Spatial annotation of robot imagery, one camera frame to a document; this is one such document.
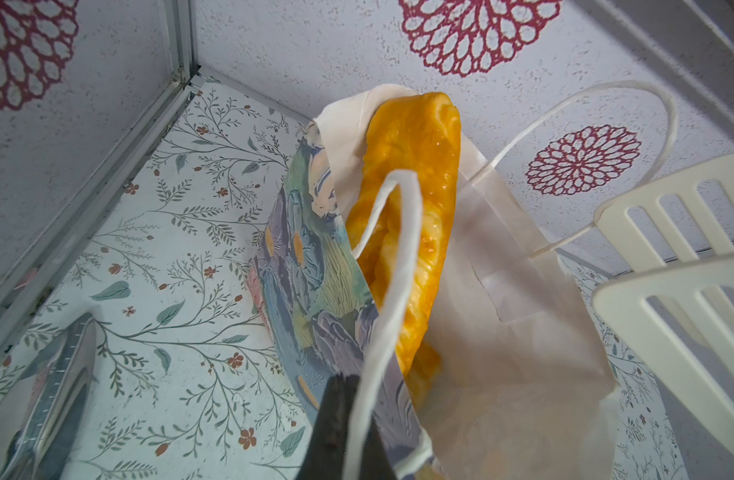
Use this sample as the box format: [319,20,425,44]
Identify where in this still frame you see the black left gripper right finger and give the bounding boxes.
[359,419,397,480]

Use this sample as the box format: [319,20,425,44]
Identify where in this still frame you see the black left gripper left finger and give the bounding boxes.
[296,374,358,480]

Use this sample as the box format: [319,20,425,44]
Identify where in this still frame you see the floral paper gift bag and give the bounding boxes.
[245,80,680,480]

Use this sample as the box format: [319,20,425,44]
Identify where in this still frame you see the braided yellow bread loaf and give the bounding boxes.
[345,91,463,409]

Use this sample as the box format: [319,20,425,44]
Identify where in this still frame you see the white slotted tongs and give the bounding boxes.
[592,154,734,455]

